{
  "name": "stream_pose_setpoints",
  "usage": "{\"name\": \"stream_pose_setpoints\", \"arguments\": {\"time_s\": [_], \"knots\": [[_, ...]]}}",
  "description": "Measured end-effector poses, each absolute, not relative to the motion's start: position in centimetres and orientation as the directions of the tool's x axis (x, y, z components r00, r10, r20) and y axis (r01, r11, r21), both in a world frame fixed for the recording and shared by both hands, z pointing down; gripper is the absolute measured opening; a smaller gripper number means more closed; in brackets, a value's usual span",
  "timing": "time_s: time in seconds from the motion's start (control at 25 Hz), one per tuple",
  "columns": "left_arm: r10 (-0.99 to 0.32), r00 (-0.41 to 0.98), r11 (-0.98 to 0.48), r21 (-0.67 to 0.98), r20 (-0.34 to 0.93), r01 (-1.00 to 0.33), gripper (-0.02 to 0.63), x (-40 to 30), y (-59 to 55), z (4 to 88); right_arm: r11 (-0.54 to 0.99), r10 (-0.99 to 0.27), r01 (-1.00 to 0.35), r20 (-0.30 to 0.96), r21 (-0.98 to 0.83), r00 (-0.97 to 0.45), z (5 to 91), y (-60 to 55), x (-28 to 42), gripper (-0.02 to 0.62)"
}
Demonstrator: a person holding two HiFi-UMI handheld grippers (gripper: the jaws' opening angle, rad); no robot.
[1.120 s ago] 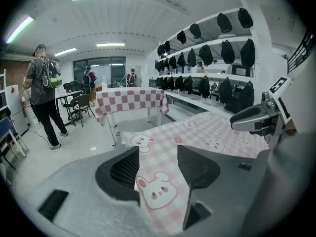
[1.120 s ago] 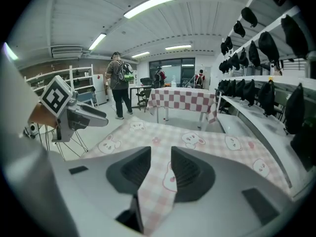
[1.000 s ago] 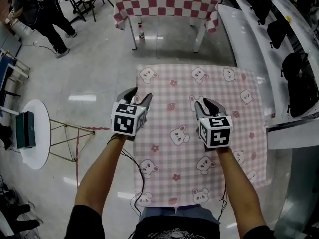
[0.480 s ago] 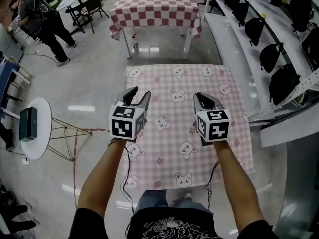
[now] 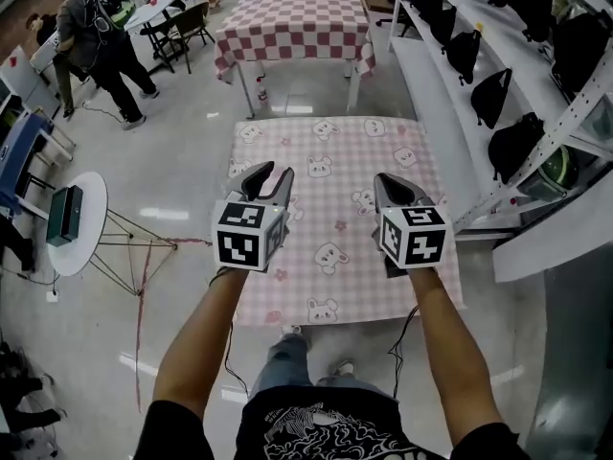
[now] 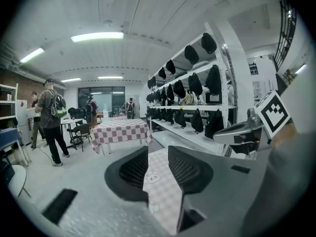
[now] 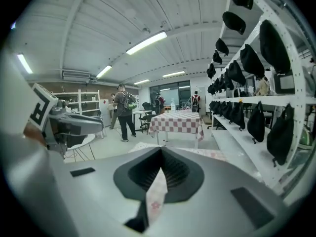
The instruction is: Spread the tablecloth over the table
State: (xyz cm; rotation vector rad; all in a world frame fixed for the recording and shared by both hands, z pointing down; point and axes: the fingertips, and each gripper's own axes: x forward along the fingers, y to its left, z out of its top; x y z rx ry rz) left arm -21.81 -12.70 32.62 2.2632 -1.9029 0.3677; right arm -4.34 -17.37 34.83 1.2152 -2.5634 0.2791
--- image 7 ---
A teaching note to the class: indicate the white fridge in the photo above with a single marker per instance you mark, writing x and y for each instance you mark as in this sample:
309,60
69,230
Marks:
105,117

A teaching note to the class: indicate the person's left forearm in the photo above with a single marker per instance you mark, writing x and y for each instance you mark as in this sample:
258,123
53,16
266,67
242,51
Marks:
33,133

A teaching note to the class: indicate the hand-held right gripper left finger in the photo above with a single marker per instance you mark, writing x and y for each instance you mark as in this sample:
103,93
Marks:
98,194

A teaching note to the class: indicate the ceiling strip light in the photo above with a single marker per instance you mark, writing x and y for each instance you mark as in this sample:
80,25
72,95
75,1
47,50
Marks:
146,43
24,63
173,74
141,82
104,71

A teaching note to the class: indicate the pink bear-print cloth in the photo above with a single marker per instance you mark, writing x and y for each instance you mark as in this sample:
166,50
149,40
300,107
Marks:
158,196

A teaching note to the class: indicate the white ceiling air conditioner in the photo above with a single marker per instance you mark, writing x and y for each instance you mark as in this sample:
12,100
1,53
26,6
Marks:
76,75

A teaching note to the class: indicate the row of black bags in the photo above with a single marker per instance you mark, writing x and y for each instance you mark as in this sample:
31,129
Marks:
279,137

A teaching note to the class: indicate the black office chair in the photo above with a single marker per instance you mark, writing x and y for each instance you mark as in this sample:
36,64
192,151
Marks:
147,105

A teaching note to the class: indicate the white wall shelf unit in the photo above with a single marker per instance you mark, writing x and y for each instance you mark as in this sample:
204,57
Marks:
79,102

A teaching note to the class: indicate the red white checkered cloth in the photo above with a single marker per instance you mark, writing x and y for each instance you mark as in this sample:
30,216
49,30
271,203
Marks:
177,123

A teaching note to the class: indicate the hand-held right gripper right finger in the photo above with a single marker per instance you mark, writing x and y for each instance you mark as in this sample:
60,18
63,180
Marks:
217,196

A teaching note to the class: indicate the round white side table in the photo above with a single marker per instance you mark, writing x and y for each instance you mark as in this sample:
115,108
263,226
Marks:
88,140

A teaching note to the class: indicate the white metal shelf rack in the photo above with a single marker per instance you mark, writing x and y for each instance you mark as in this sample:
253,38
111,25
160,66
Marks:
237,142

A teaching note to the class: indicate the white table with paper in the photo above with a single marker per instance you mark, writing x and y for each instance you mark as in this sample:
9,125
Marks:
142,111

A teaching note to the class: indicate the large dark window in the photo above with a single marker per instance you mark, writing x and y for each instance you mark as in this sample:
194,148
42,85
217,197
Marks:
172,92

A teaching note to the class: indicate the green backpack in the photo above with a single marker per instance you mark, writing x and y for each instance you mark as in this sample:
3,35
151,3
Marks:
132,104

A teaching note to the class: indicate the black folding chair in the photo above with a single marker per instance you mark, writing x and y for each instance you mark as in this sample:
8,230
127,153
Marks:
148,118

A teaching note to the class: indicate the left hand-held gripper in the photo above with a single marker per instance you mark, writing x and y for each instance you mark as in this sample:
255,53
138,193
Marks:
40,107

